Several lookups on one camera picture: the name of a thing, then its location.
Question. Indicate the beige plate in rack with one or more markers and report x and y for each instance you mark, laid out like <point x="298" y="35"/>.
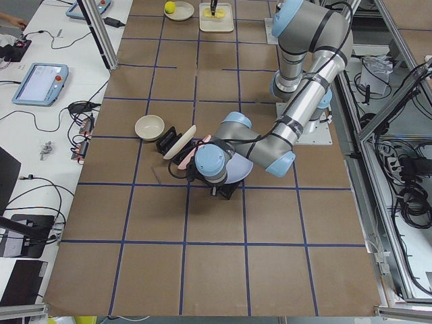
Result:
<point x="181" y="143"/>

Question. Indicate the yellow lemon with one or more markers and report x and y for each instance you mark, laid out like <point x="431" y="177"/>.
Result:
<point x="170" y="7"/>

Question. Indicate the person's forearm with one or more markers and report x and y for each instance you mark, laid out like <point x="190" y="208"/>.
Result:
<point x="14" y="21"/>

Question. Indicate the beige bowl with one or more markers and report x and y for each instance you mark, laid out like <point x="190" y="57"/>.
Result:
<point x="149" y="127"/>

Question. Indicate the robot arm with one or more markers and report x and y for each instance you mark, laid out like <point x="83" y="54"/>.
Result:
<point x="315" y="44"/>

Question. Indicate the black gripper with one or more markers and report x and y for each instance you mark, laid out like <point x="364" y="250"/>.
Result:
<point x="225" y="191"/>
<point x="214" y="5"/>

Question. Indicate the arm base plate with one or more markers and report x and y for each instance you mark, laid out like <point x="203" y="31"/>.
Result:
<point x="271" y="39"/>
<point x="316" y="132"/>

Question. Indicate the black laptop power brick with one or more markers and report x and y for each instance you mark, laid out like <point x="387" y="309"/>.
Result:
<point x="113" y="22"/>

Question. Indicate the beige shallow plate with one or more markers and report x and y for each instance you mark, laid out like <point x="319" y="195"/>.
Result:
<point x="184" y="11"/>

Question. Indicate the aluminium frame post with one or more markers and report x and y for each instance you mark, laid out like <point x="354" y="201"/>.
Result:
<point x="99" y="32"/>

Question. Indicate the light blue plate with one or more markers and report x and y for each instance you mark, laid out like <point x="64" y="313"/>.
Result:
<point x="238" y="168"/>

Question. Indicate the white rectangular tray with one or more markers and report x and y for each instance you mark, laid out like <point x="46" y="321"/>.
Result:
<point x="209" y="23"/>

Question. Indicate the pink plate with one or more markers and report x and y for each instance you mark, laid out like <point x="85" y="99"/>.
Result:
<point x="186" y="160"/>

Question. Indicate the black plate rack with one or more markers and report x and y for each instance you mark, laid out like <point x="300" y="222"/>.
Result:
<point x="167" y="141"/>

